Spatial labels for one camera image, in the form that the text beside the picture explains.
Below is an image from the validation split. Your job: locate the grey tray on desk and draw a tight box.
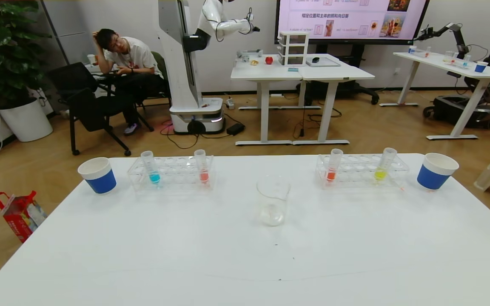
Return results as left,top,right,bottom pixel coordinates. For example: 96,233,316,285
306,57,341,68

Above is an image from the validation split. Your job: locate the red shopping bag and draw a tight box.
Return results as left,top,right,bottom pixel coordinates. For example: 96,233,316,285
0,191,48,243

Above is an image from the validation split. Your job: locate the large wall display screen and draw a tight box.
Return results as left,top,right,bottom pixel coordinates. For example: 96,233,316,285
275,0,430,45

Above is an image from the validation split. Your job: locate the test tube with red liquid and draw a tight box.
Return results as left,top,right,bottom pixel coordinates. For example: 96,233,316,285
194,149,210,184
326,149,344,182

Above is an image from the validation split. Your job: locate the black office chair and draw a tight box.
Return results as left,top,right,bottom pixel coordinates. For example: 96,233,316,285
48,62,132,156

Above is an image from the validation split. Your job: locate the seated person in white shirt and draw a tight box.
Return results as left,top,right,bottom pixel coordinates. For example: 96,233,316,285
92,29,165,136

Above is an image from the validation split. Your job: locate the clear acrylic test tube rack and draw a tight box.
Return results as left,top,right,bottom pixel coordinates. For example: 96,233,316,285
316,153,410,189
127,155,216,193

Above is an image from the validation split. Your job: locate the test tube with blue liquid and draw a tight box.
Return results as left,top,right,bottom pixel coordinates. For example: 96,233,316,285
141,151,161,184

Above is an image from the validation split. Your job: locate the paper cup with blue sleeve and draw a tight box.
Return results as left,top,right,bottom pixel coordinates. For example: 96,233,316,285
78,157,117,195
417,153,459,190

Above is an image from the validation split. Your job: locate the clear glass beaker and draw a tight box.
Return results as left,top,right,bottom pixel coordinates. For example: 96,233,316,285
256,175,291,227

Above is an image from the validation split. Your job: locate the long white standing desk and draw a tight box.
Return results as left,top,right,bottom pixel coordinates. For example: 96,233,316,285
380,51,490,140

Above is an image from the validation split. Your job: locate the white mini drawer cabinet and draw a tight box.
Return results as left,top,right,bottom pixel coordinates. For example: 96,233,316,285
278,31,310,66

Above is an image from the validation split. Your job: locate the white plant pot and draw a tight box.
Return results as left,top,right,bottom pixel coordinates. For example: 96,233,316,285
0,97,53,142

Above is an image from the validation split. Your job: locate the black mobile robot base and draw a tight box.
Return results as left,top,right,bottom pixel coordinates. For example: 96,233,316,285
424,96,490,129

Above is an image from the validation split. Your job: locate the white humanoid robot on column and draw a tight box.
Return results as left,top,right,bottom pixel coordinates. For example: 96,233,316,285
158,0,260,135

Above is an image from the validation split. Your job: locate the green leafy plant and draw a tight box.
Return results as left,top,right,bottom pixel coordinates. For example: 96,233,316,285
0,0,52,109

